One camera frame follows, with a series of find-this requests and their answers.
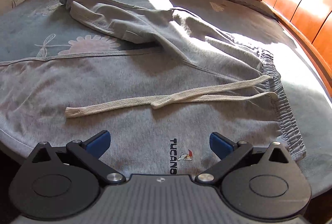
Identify bed with blue-grey floral sheet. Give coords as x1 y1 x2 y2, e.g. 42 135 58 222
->
0 0 332 198

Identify wooden headboard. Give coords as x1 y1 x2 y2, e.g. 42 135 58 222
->
251 0 332 74

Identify flat blue-grey pillow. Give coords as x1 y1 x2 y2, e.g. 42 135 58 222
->
224 0 279 19

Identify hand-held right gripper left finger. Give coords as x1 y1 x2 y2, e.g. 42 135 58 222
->
31 131 126 186

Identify grey sweatpants with drawstring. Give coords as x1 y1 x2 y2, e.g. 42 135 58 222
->
0 0 306 188

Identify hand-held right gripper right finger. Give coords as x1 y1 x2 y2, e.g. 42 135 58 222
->
196 132 289 185

